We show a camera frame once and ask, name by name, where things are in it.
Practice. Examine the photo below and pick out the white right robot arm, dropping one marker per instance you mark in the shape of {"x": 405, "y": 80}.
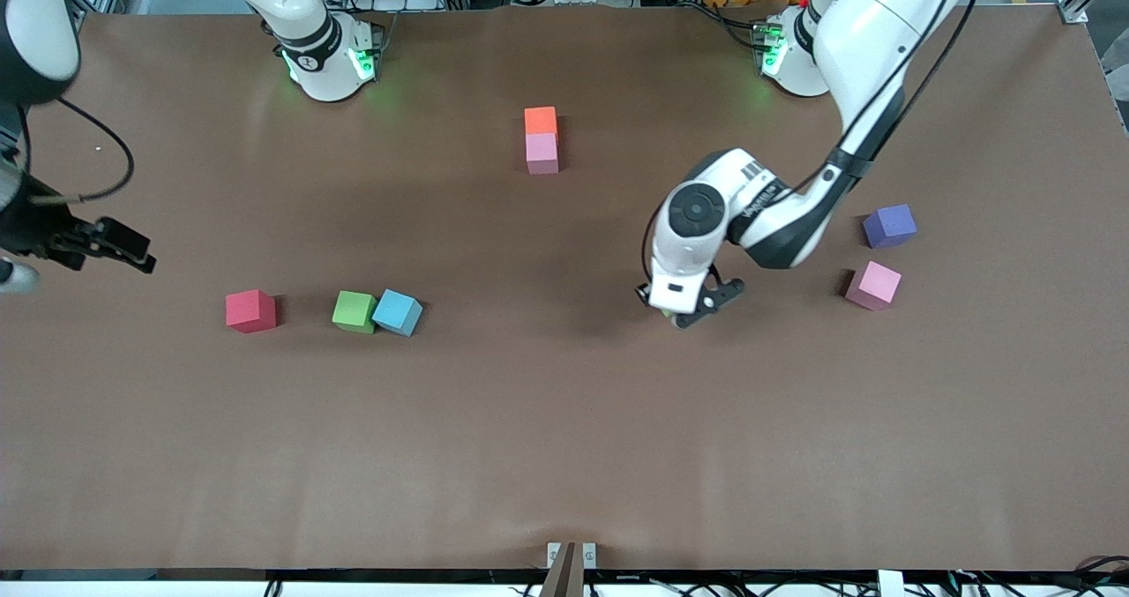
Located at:
{"x": 40, "y": 24}

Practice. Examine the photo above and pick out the small white box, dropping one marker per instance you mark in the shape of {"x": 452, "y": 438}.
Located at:
{"x": 891, "y": 584}

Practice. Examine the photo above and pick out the metal bracket with brown post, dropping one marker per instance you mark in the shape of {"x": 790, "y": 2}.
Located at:
{"x": 571, "y": 570}

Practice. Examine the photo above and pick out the orange foam cube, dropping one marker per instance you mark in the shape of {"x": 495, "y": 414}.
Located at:
{"x": 541, "y": 121}

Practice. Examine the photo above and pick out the purple foam cube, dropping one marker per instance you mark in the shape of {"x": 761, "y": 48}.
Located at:
{"x": 889, "y": 226}

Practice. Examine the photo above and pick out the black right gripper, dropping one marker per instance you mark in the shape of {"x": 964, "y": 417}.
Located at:
{"x": 33, "y": 228}

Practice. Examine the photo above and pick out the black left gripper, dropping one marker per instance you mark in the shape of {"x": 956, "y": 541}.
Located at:
{"x": 642, "y": 295}

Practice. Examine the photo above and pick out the red foam cube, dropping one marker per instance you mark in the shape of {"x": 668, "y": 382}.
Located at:
{"x": 250, "y": 312}

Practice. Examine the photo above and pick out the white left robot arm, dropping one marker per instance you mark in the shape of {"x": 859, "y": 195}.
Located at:
{"x": 882, "y": 33}

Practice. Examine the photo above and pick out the pink foam cube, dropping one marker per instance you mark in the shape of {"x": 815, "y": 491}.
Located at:
{"x": 873, "y": 285}
{"x": 542, "y": 152}

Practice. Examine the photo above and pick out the blue foam cube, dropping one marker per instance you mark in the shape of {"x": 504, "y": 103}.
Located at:
{"x": 396, "y": 312}

